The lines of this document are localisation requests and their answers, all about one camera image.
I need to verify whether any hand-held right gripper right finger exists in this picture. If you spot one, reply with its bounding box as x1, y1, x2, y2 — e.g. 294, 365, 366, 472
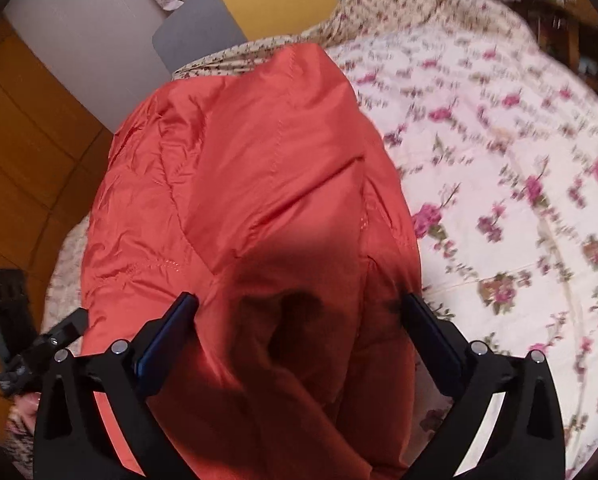
401, 292, 566, 480

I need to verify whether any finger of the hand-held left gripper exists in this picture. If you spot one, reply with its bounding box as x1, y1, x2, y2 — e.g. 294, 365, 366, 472
40, 308, 90, 353

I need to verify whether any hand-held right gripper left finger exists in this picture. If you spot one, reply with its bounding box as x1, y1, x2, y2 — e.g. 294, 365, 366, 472
33, 292, 200, 480

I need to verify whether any orange padded jacket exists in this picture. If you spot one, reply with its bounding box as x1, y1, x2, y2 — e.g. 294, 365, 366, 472
79, 42, 425, 480

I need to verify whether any person's left hand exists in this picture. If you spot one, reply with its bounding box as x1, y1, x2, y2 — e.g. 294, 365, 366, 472
8, 392, 42, 431

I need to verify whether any black textured object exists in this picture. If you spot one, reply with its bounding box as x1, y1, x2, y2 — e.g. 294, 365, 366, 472
0, 266, 32, 366

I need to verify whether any pink floral bedspread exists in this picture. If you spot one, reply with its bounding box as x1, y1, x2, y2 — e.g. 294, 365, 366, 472
44, 25, 598, 480

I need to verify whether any wooden wardrobe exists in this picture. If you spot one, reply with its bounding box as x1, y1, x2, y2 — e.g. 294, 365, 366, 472
0, 15, 117, 411

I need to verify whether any grey yellow blue headboard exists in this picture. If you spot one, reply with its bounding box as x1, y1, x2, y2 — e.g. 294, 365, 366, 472
151, 0, 380, 78

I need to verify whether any wooden shelf with items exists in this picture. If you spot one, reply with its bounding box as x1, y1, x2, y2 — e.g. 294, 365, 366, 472
516, 0, 598, 103

